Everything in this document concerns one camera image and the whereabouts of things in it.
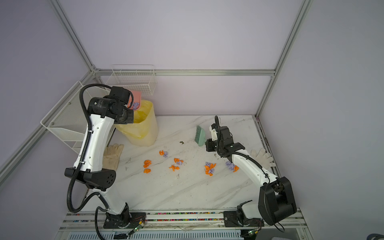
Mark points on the yellow plastic bin liner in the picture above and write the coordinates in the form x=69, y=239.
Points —
x=142, y=121

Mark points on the purple orange scraps right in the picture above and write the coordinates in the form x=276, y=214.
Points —
x=232, y=167

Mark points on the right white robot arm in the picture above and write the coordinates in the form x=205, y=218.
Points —
x=276, y=198

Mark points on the white mesh upper shelf basket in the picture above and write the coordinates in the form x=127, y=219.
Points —
x=66, y=119

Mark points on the orange purple scraps centre left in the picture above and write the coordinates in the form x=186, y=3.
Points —
x=176, y=162

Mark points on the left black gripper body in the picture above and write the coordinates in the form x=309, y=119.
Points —
x=127, y=117

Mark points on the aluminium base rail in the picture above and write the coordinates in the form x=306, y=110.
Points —
x=218, y=224

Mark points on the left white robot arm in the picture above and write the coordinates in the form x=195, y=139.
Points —
x=101, y=115

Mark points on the orange paper scraps far left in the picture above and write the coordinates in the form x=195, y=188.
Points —
x=146, y=166

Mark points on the pink dustpan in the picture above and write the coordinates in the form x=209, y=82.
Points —
x=135, y=101

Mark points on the green hand brush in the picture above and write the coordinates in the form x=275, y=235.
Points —
x=200, y=137

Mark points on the white knit glove right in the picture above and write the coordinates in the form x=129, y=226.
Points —
x=263, y=158

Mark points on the white wire wall basket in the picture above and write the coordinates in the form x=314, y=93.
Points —
x=140, y=78

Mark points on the white mesh lower shelf basket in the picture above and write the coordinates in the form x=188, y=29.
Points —
x=77, y=142

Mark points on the white mesh shelf basket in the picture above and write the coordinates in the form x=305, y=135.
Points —
x=77, y=142
x=66, y=119

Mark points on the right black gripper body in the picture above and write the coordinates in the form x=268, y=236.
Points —
x=213, y=145

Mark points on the orange purple scrap pile centre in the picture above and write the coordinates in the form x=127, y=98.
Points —
x=209, y=168

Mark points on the beige trash bin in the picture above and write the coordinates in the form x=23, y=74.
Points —
x=150, y=138

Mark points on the cream fabric glove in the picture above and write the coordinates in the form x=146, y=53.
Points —
x=111, y=157

